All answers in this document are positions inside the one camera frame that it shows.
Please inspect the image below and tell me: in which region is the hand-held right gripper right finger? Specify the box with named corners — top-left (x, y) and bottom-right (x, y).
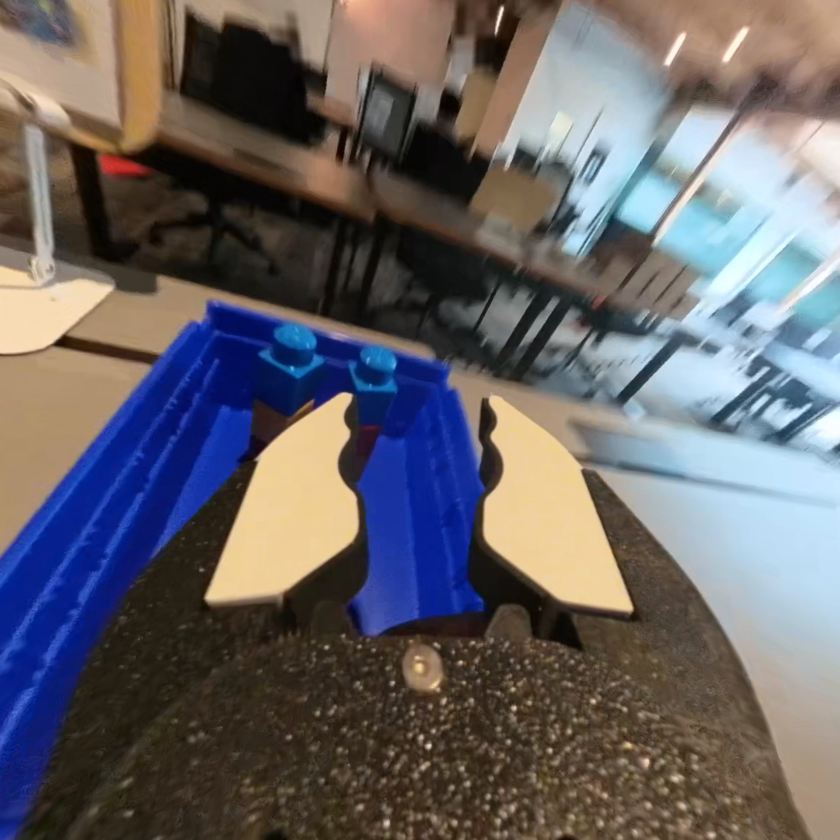
top-left (476, 395), bottom-right (635, 634)

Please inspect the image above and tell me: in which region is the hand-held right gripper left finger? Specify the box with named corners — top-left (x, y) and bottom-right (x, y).
top-left (205, 392), bottom-right (370, 631)

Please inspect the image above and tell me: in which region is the blue mega block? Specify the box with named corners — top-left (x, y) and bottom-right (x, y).
top-left (348, 346), bottom-right (400, 435)
top-left (258, 323), bottom-right (327, 418)

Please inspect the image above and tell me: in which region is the blue plastic bin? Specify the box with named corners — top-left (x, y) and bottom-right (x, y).
top-left (0, 301), bottom-right (488, 840)

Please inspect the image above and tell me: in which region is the black office chair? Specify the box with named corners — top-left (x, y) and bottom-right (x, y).
top-left (150, 147), bottom-right (284, 277)

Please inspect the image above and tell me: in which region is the white lamp stand base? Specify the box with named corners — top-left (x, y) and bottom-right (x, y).
top-left (0, 77), bottom-right (116, 356)

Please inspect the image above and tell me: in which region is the long wooden table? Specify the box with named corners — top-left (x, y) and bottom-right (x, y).
top-left (147, 92), bottom-right (664, 316)

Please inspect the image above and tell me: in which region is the black computer monitor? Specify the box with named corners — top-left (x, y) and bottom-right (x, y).
top-left (180, 12), bottom-right (309, 144)

